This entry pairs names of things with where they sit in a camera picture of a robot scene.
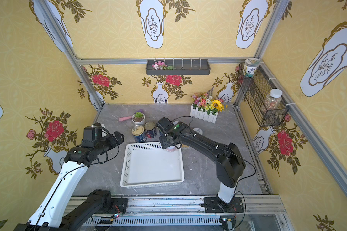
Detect pink small can front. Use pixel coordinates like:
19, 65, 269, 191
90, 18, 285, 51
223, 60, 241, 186
165, 146, 177, 153

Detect blue tin can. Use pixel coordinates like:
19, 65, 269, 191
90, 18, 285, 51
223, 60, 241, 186
132, 125, 147, 143

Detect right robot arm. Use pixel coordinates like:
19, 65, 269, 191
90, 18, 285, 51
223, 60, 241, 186
156, 117, 246, 205

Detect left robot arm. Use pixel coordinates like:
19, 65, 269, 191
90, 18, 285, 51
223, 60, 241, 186
15, 123, 124, 231

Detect white plastic basket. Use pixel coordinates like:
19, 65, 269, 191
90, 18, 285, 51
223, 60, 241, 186
120, 141, 185, 189

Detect dark tomato tin can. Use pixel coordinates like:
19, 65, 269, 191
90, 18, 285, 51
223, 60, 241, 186
144, 121, 157, 139

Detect white small can middle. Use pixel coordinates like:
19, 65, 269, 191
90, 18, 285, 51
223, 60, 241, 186
193, 128, 203, 135

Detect potted succulent white pot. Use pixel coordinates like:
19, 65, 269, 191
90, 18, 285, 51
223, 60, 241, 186
132, 112, 145, 125

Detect pink purple toy shovel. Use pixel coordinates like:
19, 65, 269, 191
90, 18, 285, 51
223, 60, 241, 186
118, 109, 144, 122

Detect flower box white fence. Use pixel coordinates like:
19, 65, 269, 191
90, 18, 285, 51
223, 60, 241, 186
190, 93, 225, 124

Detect small pink shelf flowers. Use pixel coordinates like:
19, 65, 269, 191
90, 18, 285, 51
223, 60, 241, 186
152, 61, 174, 70

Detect jar with patterned label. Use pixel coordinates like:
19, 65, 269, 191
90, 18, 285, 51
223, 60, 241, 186
243, 58, 260, 78

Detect clear jar white lid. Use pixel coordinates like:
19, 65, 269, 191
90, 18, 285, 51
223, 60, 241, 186
262, 89, 282, 113

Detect grey wall shelf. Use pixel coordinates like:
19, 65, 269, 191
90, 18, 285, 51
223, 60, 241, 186
146, 58, 211, 76

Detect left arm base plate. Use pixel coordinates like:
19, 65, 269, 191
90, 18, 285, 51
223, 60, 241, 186
104, 197, 128, 214

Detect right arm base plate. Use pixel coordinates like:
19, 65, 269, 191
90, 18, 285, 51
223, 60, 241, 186
201, 196, 245, 213

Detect black wire wall basket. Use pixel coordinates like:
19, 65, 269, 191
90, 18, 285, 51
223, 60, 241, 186
234, 63, 289, 127

